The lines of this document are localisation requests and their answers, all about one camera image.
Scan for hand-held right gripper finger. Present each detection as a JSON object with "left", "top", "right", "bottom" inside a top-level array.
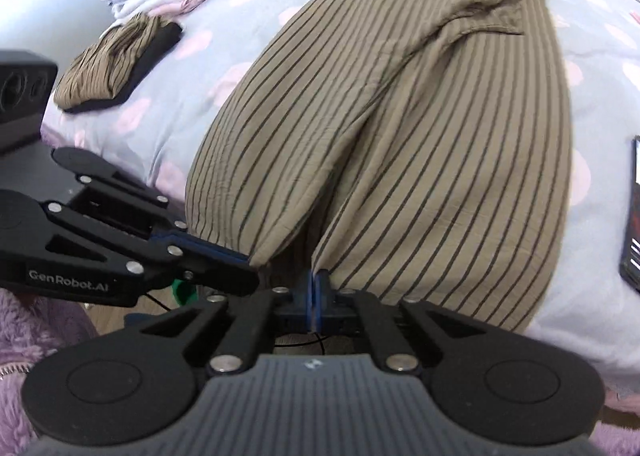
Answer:
[
  {"left": 139, "top": 277, "right": 314, "bottom": 378},
  {"left": 312, "top": 270, "right": 489, "bottom": 378}
]

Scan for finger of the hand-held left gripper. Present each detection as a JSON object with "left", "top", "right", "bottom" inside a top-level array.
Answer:
[
  {"left": 50, "top": 146, "right": 191, "bottom": 239},
  {"left": 44, "top": 202, "right": 262, "bottom": 298}
]

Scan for purple fleece clothing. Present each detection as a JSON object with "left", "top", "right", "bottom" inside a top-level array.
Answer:
[{"left": 0, "top": 286, "right": 640, "bottom": 456}]

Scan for black smartphone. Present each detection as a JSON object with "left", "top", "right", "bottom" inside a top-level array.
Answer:
[{"left": 618, "top": 135, "right": 640, "bottom": 293}]

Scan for small green object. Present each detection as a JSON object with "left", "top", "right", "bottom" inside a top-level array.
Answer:
[{"left": 171, "top": 280, "right": 197, "bottom": 306}]

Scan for olive striped top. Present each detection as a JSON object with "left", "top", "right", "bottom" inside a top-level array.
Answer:
[{"left": 52, "top": 13, "right": 183, "bottom": 114}]

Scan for olive striped pants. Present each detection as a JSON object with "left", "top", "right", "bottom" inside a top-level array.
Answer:
[{"left": 184, "top": 0, "right": 573, "bottom": 334}]

